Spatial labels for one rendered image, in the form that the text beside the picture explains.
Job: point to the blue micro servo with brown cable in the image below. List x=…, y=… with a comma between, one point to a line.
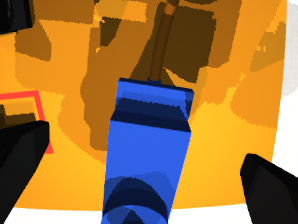
x=148, y=138

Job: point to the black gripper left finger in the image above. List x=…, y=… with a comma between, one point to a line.
x=21, y=150

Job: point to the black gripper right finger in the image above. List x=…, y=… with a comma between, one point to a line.
x=271, y=194

